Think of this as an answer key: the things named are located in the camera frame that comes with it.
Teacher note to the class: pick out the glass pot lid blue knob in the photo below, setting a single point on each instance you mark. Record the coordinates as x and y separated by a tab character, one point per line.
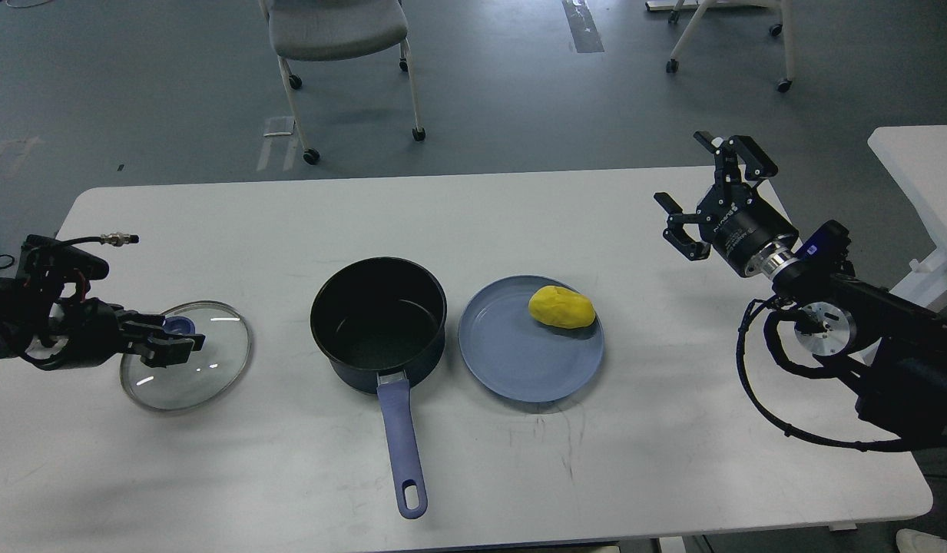
208	373

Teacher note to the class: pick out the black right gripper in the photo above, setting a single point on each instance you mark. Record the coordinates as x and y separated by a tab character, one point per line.
732	217

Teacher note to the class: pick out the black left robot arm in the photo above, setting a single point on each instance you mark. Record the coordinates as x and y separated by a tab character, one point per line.
50	273

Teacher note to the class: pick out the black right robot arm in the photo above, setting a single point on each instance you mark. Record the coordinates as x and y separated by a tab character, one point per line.
821	322

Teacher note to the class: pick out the dark pot with blue handle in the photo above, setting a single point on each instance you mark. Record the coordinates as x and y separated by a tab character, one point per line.
381	324

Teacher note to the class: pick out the yellow potato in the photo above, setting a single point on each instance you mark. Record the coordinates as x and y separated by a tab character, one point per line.
561	308

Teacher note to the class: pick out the white chair legs with casters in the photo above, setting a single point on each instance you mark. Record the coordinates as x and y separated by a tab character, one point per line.
707	35

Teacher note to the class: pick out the white shoe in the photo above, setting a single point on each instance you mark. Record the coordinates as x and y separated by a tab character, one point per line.
909	541

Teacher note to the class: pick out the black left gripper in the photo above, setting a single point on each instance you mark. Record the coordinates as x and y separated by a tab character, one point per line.
94	331

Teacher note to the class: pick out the blue round plate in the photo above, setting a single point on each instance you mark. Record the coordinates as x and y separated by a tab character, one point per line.
518	357

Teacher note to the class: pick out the grey office chair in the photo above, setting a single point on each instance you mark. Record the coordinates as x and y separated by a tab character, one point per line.
323	31

